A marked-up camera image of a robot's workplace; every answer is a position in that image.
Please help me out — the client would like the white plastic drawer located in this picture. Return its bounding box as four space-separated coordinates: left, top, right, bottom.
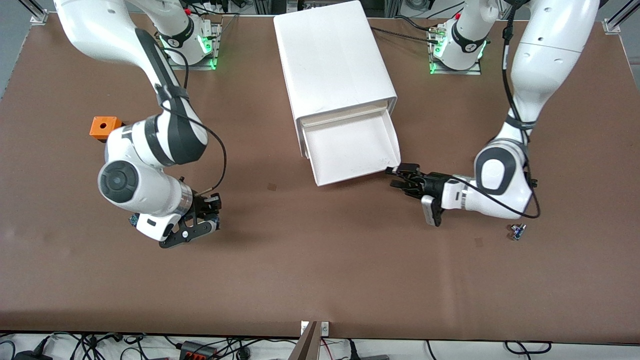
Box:
302 108 402 187
298 99 391 127

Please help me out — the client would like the white plastic drawer cabinet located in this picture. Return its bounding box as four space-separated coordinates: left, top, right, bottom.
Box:
273 0 399 160

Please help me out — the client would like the orange box with hole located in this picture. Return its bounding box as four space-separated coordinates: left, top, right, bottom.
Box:
89 116 123 142

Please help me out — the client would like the black red power strip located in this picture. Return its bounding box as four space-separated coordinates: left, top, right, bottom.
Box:
179 340 219 360

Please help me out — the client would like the black braided table cable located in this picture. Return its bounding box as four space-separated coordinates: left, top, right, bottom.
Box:
394 15 441 32
370 26 441 46

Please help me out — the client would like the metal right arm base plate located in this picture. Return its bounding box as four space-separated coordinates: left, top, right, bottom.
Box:
165 22 222 71

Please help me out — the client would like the wooden post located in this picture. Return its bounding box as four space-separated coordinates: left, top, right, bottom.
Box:
288 321 321 360

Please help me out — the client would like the black looped cable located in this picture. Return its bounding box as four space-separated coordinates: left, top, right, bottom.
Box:
504 340 553 356

